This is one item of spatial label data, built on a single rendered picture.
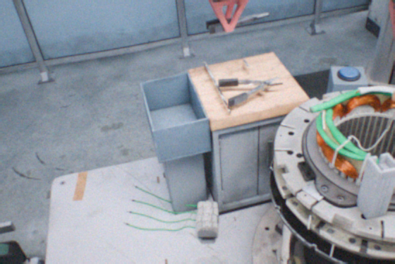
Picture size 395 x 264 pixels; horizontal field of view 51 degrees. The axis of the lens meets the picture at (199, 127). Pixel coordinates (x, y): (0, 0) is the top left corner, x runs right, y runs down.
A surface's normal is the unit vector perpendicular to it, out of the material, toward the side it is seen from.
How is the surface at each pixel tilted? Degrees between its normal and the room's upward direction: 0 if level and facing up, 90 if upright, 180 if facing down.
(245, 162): 90
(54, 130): 0
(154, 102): 90
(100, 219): 0
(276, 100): 0
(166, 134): 90
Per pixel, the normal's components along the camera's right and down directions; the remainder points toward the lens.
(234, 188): 0.25, 0.62
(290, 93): -0.07, -0.76
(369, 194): -0.97, 0.21
